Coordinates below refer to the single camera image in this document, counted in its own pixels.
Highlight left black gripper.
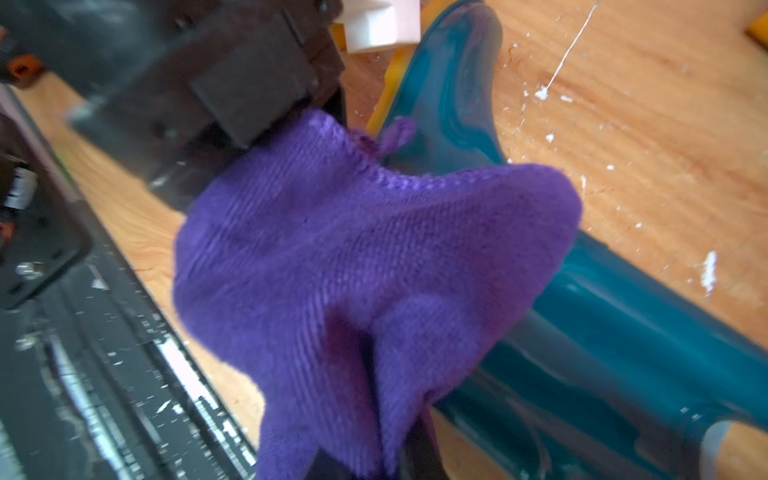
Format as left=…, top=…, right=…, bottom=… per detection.
left=1, top=1, right=344, bottom=211

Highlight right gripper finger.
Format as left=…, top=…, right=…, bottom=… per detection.
left=398, top=417, right=449, bottom=480

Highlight purple cloth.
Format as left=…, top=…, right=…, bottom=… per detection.
left=173, top=110, right=582, bottom=479

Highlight teal boot with yellow sole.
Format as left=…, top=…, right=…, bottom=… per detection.
left=368, top=1, right=767, bottom=479

